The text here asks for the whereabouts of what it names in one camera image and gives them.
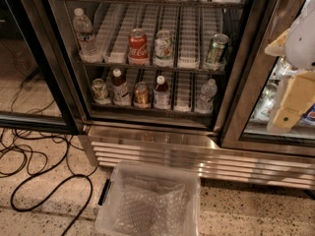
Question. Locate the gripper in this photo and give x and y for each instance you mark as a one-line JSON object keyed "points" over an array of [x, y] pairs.
{"points": [[302, 44]]}

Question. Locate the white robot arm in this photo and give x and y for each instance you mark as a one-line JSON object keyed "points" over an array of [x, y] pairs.
{"points": [[305, 20]]}

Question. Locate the white green can right compartment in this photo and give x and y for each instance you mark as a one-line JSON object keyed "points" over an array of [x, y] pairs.
{"points": [[266, 102]]}

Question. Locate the blue pepsi can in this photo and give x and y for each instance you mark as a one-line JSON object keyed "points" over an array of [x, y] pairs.
{"points": [[308, 118]]}

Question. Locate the closed glass fridge door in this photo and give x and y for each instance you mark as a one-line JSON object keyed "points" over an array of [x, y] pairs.
{"points": [[239, 132]]}

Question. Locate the white green soda can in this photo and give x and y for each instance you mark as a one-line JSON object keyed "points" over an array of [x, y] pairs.
{"points": [[163, 53]]}

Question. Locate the stainless steel fridge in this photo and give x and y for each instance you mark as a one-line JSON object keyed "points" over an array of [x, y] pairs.
{"points": [[179, 136]]}

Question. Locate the red coca cola can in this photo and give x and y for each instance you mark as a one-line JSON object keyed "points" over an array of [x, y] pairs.
{"points": [[138, 47]]}

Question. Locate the green white can bottom shelf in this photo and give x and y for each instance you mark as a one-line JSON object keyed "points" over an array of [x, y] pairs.
{"points": [[101, 95]]}

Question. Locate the clear water bottle middle shelf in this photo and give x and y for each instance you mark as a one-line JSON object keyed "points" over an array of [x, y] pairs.
{"points": [[84, 32]]}

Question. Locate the open glass fridge door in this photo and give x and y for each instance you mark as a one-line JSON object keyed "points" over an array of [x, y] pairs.
{"points": [[36, 93]]}

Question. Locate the small clear water bottle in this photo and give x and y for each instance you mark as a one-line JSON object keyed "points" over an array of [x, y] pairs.
{"points": [[206, 97]]}

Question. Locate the dark tea bottle white cap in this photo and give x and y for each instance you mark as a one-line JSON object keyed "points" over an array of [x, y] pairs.
{"points": [[161, 94]]}

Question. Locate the bubble wrap sheet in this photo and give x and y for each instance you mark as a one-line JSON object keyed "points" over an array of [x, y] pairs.
{"points": [[149, 208]]}

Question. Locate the clear plastic bin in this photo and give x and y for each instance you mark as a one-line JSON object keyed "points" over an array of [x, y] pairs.
{"points": [[109, 208]]}

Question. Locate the brown tea bottle white cap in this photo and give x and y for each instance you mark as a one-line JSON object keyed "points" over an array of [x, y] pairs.
{"points": [[121, 95]]}

